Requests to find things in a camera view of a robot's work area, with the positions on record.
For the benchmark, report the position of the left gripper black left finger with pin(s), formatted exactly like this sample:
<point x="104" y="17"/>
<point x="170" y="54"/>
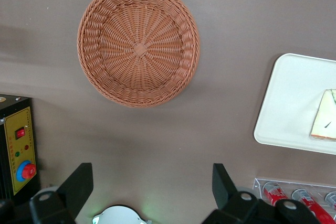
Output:
<point x="65" y="203"/>

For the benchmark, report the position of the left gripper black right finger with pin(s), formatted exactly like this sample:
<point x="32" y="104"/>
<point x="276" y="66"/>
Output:
<point x="236" y="208"/>

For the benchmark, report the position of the triangle sandwich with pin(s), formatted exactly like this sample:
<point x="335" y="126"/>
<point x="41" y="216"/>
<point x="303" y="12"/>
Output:
<point x="326" y="119"/>

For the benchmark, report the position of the cream rectangular tray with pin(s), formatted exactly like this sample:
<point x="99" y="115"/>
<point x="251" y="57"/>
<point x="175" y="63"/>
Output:
<point x="286" y="103"/>

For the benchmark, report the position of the brown round wicker basket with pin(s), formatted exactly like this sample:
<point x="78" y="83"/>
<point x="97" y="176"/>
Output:
<point x="139" y="48"/>

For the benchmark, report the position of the clear acrylic bottle rack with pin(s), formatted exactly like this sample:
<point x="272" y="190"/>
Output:
<point x="258" y="183"/>

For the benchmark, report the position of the red emergency stop button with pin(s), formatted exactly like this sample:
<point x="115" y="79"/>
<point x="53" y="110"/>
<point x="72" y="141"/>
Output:
<point x="27" y="171"/>

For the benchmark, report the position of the black food warmer appliance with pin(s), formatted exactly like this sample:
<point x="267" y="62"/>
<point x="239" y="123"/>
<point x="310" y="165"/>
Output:
<point x="8" y="155"/>

